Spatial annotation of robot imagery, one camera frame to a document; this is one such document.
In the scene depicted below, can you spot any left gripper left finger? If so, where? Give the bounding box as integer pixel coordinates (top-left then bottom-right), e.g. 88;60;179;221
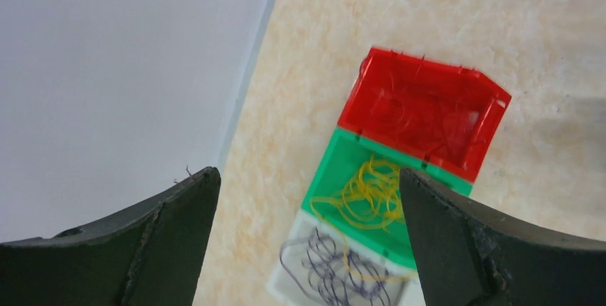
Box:
1;167;222;305

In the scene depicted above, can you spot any purple wire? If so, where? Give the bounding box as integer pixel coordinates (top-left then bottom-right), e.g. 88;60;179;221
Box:
279;227;411;306

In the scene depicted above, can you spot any red wire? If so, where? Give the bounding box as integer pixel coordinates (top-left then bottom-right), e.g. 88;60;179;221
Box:
369;86;479;158

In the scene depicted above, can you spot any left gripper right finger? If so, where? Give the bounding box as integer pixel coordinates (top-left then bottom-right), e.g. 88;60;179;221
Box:
399;168;605;305

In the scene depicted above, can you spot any green plastic bin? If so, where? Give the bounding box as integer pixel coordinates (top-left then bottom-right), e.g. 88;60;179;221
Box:
302;128;472;268

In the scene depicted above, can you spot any white plastic bin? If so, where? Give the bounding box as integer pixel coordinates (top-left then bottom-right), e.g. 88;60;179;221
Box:
267;210;425;305

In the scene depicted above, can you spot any red plastic bin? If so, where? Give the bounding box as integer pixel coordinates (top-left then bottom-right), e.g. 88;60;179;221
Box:
337;46;512;183

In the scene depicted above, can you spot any yellow wire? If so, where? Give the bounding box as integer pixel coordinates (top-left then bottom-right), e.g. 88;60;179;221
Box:
309;154;408;281

